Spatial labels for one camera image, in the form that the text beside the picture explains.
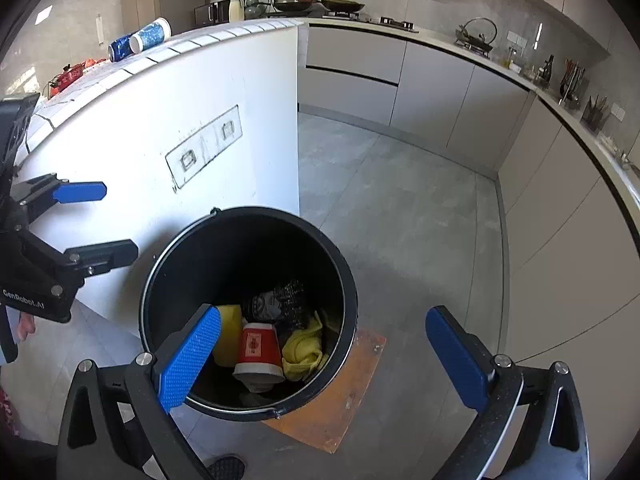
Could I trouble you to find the yellow green sponge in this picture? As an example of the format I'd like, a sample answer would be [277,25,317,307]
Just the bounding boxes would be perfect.
[212,303,249,367]

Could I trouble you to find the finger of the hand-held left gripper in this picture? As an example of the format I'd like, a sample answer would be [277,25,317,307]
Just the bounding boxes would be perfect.
[64,239,140,279]
[11,173,108,232]

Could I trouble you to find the red paper cup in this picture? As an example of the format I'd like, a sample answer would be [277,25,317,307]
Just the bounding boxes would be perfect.
[232,322,286,382]

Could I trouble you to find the yellow cloth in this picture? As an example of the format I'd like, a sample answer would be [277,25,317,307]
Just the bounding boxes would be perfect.
[280,311,331,381]

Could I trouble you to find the wok with glass lid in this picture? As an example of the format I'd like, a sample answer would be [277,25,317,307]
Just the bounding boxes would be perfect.
[272,0,321,14]

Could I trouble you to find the black microwave oven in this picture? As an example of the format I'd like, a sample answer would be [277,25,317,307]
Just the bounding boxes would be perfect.
[193,0,232,26]

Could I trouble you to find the blue soda can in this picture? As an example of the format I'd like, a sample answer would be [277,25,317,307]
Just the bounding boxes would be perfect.
[108,34,134,63]

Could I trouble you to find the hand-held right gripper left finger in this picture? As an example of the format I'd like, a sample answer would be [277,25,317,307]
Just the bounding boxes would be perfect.
[56,303,223,480]

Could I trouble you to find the utensil holder with utensils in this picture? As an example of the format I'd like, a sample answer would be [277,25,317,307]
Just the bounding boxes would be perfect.
[558,58,586,109]

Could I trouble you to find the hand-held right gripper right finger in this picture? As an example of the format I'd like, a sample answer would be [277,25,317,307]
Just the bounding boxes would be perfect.
[425,304,589,480]

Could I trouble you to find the metal kettle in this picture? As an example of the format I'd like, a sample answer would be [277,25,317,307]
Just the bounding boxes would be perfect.
[454,17,496,56]

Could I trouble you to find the chopstick holder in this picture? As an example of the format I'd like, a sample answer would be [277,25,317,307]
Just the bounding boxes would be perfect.
[582,94,611,131]

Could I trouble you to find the black gas stove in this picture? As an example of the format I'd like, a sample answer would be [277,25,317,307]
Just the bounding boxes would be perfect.
[349,12,420,34]

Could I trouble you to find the person's left hand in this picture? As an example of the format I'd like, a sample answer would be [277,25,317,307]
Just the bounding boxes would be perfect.
[14,310,38,342]

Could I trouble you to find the island socket panel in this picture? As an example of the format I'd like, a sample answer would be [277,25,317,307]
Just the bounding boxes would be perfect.
[164,104,244,191]

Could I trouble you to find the black frying pan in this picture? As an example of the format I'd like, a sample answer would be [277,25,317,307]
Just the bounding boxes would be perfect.
[319,0,366,14]

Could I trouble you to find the black trash bin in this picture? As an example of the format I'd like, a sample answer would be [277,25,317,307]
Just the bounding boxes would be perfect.
[138,205,360,423]

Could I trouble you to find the steel wool scrubber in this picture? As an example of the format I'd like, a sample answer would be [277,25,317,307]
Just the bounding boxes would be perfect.
[242,279,309,332]

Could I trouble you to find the blue patterned paper cup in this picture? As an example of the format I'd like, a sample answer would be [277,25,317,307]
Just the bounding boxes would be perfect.
[128,17,173,55]

